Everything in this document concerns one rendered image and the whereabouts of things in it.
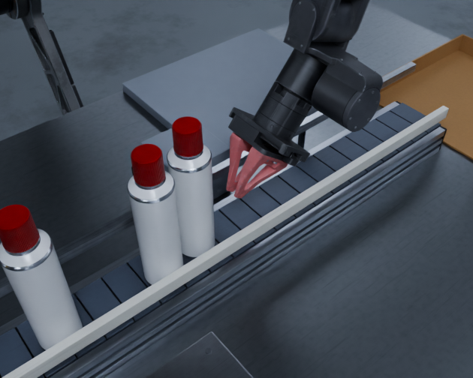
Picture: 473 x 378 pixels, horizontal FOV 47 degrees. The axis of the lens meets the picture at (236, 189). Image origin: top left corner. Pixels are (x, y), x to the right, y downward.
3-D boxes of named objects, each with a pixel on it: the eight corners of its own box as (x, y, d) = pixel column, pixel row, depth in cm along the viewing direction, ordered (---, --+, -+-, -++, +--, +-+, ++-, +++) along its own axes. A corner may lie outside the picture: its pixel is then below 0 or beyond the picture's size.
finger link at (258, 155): (233, 204, 68) (271, 140, 66) (198, 174, 72) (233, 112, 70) (262, 209, 74) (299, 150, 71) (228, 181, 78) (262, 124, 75)
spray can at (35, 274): (50, 363, 61) (-6, 247, 47) (31, 331, 64) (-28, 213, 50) (91, 337, 64) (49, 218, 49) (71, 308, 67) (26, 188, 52)
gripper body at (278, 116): (278, 157, 65) (311, 104, 63) (224, 118, 71) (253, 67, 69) (304, 166, 70) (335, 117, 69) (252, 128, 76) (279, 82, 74)
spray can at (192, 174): (191, 266, 71) (180, 145, 57) (169, 243, 74) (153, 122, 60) (223, 247, 74) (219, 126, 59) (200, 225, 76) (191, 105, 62)
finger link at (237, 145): (238, 208, 68) (277, 145, 65) (203, 178, 71) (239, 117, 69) (267, 214, 73) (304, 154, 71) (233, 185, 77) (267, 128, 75)
